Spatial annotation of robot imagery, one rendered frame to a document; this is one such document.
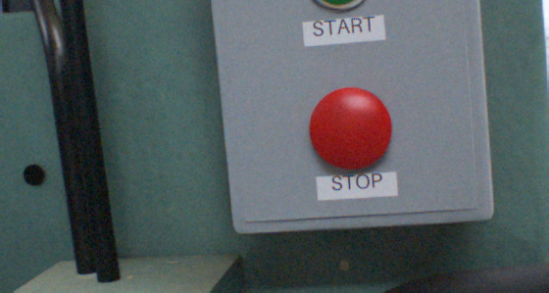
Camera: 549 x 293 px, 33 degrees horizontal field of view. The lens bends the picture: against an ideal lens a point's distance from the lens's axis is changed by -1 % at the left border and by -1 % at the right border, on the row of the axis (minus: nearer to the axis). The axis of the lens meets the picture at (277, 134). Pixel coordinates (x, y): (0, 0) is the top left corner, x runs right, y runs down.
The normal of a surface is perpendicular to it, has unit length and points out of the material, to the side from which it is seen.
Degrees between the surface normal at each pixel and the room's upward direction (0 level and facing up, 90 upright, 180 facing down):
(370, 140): 95
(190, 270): 0
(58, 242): 90
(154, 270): 0
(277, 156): 90
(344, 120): 90
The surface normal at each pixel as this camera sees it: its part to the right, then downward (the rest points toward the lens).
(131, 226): -0.17, 0.13
